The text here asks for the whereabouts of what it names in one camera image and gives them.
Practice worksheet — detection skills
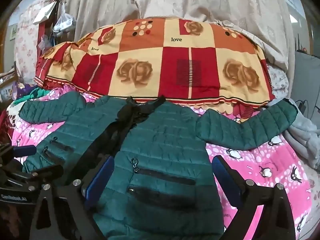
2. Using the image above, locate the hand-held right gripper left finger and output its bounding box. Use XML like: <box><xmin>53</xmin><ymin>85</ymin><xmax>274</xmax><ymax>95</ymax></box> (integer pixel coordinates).
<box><xmin>32</xmin><ymin>156</ymin><xmax>115</xmax><ymax>240</ymax></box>

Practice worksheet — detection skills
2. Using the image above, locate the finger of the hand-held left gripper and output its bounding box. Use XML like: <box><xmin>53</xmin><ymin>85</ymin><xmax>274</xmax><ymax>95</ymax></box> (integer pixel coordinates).
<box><xmin>12</xmin><ymin>145</ymin><xmax>37</xmax><ymax>157</ymax></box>
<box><xmin>25</xmin><ymin>164</ymin><xmax>64</xmax><ymax>180</ymax></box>

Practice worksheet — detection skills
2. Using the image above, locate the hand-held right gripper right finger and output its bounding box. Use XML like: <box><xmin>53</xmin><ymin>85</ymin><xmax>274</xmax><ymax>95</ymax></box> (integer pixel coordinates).
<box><xmin>212</xmin><ymin>155</ymin><xmax>300</xmax><ymax>240</ymax></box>

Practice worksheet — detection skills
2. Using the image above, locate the green quilted jacket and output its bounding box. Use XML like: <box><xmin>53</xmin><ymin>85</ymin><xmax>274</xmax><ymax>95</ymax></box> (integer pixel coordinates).
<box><xmin>19</xmin><ymin>91</ymin><xmax>298</xmax><ymax>240</ymax></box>

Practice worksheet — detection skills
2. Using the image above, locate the pile of colourful clothes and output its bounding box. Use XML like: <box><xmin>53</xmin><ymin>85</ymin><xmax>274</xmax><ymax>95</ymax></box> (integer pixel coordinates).
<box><xmin>0</xmin><ymin>79</ymin><xmax>54</xmax><ymax>110</ymax></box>

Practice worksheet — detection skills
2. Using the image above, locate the pink penguin bedsheet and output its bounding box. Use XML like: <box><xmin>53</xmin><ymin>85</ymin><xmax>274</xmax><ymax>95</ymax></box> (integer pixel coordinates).
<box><xmin>6</xmin><ymin>85</ymin><xmax>320</xmax><ymax>240</ymax></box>

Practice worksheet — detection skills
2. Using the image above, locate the grey cloth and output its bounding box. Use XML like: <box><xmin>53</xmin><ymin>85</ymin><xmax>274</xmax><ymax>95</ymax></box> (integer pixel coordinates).
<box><xmin>267</xmin><ymin>97</ymin><xmax>320</xmax><ymax>170</ymax></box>

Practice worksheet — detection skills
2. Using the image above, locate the pink floral cloth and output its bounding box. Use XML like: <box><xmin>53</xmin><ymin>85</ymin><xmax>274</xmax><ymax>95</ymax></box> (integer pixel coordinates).
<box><xmin>14</xmin><ymin>0</ymin><xmax>54</xmax><ymax>80</ymax></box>

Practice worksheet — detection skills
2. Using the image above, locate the white floral sheet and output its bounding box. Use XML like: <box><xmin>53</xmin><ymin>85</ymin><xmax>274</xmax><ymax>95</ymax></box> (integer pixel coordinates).
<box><xmin>265</xmin><ymin>62</ymin><xmax>291</xmax><ymax>91</ymax></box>

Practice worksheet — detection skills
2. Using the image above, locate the red checked rose blanket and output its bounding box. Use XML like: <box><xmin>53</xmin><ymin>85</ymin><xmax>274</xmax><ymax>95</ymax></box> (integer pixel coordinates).
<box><xmin>35</xmin><ymin>17</ymin><xmax>275</xmax><ymax>117</ymax></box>

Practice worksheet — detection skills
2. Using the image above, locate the dark grey panel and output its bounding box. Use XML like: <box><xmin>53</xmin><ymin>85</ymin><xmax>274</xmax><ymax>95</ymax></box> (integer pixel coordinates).
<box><xmin>290</xmin><ymin>50</ymin><xmax>320</xmax><ymax>120</ymax></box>

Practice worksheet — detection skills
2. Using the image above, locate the white plastic bag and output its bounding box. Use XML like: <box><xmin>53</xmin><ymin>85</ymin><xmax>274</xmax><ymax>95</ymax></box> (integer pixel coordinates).
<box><xmin>52</xmin><ymin>12</ymin><xmax>75</xmax><ymax>37</ymax></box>

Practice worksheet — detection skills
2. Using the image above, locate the white box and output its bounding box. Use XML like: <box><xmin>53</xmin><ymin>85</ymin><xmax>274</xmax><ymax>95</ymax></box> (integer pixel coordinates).
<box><xmin>32</xmin><ymin>1</ymin><xmax>59</xmax><ymax>25</ymax></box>

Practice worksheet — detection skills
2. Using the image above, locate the dark coat rack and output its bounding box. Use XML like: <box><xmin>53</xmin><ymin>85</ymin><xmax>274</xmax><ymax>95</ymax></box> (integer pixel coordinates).
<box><xmin>51</xmin><ymin>0</ymin><xmax>66</xmax><ymax>39</ymax></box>

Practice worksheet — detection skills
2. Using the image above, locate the black charger cable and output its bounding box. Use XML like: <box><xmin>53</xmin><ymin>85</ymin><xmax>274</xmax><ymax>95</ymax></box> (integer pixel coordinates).
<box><xmin>295</xmin><ymin>99</ymin><xmax>311</xmax><ymax>120</ymax></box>

